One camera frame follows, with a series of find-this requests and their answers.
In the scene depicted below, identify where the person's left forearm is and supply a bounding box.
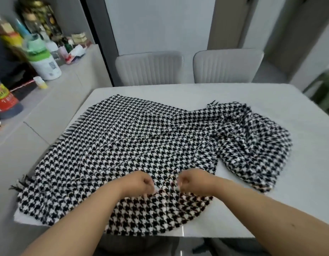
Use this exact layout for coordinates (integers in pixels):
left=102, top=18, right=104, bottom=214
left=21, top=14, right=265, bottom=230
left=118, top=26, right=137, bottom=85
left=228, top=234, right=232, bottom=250
left=20, top=181, right=128, bottom=256

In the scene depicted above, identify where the dark sauce bottle red label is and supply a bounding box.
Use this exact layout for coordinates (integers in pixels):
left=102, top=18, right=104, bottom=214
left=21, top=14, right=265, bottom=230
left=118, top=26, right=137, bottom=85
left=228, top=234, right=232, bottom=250
left=0, top=76, right=23, bottom=120

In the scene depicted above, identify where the person's right hand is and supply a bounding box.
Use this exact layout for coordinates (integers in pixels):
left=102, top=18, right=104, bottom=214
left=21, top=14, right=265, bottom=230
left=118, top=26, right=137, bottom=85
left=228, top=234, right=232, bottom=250
left=177, top=168, right=221, bottom=197

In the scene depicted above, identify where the person's right forearm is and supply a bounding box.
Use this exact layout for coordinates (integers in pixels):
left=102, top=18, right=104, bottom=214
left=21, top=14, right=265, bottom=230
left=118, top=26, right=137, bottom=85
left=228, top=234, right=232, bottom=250
left=209, top=175, right=329, bottom=256

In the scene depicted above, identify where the small yellow white container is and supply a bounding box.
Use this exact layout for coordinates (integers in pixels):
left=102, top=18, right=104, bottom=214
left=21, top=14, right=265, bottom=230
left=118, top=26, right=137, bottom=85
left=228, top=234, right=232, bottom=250
left=33, top=76, right=49, bottom=90

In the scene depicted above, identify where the beige small box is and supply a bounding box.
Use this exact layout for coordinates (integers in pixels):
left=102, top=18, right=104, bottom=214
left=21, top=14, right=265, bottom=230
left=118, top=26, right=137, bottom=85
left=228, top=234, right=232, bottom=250
left=71, top=32, right=88, bottom=46

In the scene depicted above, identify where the black white houndstooth scarf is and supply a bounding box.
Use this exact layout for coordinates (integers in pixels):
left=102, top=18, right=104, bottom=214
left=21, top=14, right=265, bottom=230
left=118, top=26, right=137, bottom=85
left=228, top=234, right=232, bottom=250
left=9, top=94, right=293, bottom=236

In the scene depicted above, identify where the clear bottle with yellow label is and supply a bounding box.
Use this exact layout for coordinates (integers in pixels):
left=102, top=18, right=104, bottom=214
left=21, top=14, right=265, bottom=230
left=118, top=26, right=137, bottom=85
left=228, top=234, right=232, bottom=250
left=0, top=10, right=24, bottom=49

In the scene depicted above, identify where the grey sideboard cabinet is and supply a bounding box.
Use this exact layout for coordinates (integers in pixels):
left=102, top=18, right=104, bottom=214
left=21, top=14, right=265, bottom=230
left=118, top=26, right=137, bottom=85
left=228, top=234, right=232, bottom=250
left=0, top=44, right=113, bottom=158

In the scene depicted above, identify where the red cord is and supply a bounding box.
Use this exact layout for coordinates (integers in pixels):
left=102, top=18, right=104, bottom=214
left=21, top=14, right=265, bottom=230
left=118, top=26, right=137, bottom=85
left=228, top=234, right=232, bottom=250
left=9, top=79, right=35, bottom=92

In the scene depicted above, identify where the grey upholstered chair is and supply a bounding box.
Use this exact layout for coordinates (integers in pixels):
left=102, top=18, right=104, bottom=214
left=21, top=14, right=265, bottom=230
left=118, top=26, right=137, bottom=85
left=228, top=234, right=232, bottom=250
left=115, top=51, right=184, bottom=87
left=193, top=49, right=265, bottom=84

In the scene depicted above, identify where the person's left hand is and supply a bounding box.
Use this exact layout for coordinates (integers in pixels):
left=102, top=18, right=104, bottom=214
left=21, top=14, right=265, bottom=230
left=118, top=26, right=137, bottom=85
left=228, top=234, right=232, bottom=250
left=119, top=170, right=156, bottom=199

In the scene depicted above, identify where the white jug with green cap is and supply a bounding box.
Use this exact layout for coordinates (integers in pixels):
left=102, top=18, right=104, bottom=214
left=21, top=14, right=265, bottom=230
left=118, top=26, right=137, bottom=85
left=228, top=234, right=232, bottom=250
left=23, top=34, right=62, bottom=81

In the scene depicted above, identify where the white red paper packet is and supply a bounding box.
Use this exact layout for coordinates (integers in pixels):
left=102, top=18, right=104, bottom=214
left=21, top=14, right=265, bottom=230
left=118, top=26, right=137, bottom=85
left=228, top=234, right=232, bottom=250
left=65, top=44, right=87, bottom=63

